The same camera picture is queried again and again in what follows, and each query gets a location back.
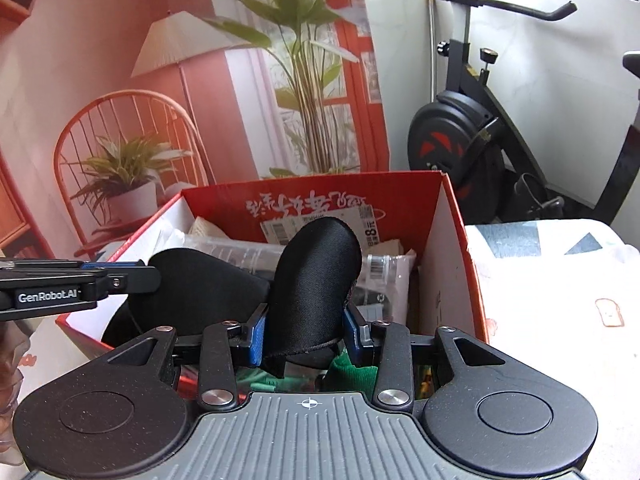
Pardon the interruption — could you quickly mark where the black soft eye mask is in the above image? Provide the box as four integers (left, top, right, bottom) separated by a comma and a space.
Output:
102, 217, 362, 376

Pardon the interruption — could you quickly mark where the printed living room backdrop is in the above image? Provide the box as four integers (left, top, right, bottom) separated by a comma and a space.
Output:
1, 0, 390, 258

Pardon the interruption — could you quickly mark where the green cloth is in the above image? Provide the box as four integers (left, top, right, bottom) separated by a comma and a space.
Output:
235, 351, 378, 399

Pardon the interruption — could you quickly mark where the red strawberry cardboard box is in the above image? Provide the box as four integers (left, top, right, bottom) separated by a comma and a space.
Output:
54, 170, 490, 401

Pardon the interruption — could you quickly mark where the white patterned table cloth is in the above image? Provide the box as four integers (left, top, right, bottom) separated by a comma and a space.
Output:
13, 220, 639, 479

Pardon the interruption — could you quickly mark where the black exercise bike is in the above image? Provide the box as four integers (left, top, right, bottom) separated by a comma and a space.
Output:
407, 0, 639, 224

